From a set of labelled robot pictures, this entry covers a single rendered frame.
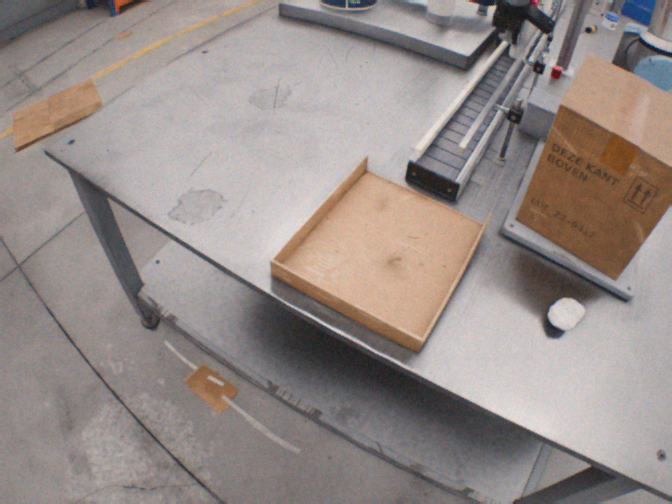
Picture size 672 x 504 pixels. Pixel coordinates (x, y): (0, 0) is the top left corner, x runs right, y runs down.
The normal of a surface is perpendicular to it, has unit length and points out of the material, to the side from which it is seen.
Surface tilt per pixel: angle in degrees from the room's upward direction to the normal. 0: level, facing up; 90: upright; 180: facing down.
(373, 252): 0
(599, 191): 90
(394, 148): 0
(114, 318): 0
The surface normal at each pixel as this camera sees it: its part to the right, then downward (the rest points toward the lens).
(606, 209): -0.59, 0.62
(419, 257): 0.04, -0.62
